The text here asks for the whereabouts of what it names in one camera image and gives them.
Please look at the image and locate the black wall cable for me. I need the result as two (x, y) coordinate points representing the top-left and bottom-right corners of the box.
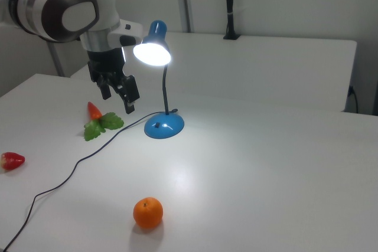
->
(348, 86), (359, 114)

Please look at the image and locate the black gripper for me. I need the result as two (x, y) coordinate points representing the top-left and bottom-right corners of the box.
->
(86, 45), (141, 114)

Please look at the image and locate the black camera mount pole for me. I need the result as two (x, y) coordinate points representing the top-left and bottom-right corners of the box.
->
(223, 0), (241, 41)

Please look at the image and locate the red toy strawberry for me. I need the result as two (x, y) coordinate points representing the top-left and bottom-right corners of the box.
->
(0, 152), (26, 171)

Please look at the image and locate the toy carrot with green leaves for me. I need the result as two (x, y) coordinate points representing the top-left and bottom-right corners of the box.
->
(83, 101), (125, 142)

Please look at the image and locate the black lamp power cable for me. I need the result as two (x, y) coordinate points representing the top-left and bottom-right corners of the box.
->
(1, 108), (179, 252)

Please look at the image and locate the white partition board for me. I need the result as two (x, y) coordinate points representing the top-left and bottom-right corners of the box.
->
(70, 31), (357, 113)

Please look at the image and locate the orange fruit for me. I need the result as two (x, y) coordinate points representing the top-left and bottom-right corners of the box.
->
(132, 197), (164, 230)

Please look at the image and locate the blue desk lamp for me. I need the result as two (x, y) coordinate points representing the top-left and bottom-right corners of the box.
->
(132, 19), (185, 140)

